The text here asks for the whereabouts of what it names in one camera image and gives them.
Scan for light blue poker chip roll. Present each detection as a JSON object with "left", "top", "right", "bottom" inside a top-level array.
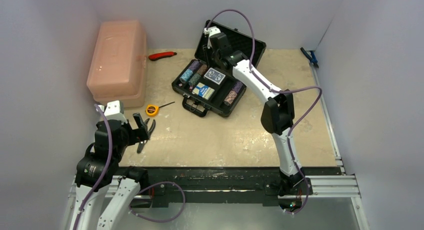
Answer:
[{"left": 179, "top": 69, "right": 194, "bottom": 84}]

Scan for blue backed playing card deck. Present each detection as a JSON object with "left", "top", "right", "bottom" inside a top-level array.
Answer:
[{"left": 203, "top": 68, "right": 226, "bottom": 85}]

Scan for blue Texas Hold'em card box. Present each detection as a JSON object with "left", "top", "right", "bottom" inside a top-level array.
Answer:
[{"left": 192, "top": 83, "right": 215, "bottom": 100}]

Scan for orange blue poker chip roll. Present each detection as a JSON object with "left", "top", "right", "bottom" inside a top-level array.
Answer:
[{"left": 224, "top": 90, "right": 238, "bottom": 106}]

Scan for lavender poker chip roll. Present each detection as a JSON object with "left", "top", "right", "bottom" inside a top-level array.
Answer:
[{"left": 188, "top": 61, "right": 203, "bottom": 72}]

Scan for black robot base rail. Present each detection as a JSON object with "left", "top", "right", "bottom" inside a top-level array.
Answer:
[{"left": 109, "top": 166, "right": 342, "bottom": 208}]

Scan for brown black poker chip roll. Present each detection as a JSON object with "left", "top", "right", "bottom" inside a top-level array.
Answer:
[{"left": 197, "top": 65, "right": 209, "bottom": 76}]

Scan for black poker set case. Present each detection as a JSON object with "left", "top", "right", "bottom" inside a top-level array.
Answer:
[{"left": 171, "top": 20, "right": 267, "bottom": 118}]

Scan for yellow tape measure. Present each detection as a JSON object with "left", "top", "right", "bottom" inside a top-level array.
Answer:
[{"left": 145, "top": 101, "right": 175, "bottom": 117}]

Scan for purple black poker chip roll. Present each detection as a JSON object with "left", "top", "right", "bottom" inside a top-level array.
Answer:
[{"left": 231, "top": 81, "right": 244, "bottom": 94}]

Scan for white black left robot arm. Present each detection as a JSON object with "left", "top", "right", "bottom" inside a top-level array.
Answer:
[{"left": 69, "top": 100, "right": 150, "bottom": 229}]

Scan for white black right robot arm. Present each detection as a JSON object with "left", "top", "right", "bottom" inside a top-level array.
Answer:
[{"left": 203, "top": 27, "right": 304, "bottom": 193}]

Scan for black grey wire stripper pliers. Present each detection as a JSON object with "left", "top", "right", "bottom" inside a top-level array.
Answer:
[{"left": 136, "top": 120, "right": 156, "bottom": 154}]

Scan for blue handled pliers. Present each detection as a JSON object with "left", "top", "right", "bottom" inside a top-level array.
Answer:
[{"left": 300, "top": 47, "right": 319, "bottom": 68}]

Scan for green blue poker chip roll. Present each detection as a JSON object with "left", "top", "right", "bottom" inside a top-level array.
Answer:
[{"left": 188, "top": 73, "right": 201, "bottom": 87}]

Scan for pink translucent plastic storage box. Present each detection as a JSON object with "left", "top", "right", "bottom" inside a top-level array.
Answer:
[{"left": 86, "top": 20, "right": 148, "bottom": 108}]

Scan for red utility knife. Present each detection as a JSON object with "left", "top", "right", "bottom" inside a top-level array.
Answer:
[{"left": 148, "top": 51, "right": 177, "bottom": 61}]

